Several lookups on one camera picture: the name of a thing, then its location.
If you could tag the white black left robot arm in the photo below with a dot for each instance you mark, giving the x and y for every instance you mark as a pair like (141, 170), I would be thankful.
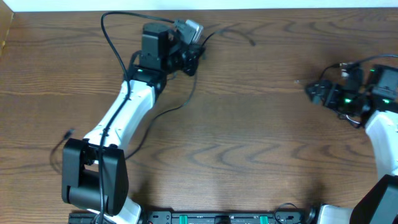
(94, 172)

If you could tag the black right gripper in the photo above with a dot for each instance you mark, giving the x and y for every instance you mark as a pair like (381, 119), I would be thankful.
(331, 88)

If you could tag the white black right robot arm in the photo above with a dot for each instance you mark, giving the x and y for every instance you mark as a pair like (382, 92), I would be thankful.
(371, 105)

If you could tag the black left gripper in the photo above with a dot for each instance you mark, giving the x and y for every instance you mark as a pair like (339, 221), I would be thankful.
(193, 56)

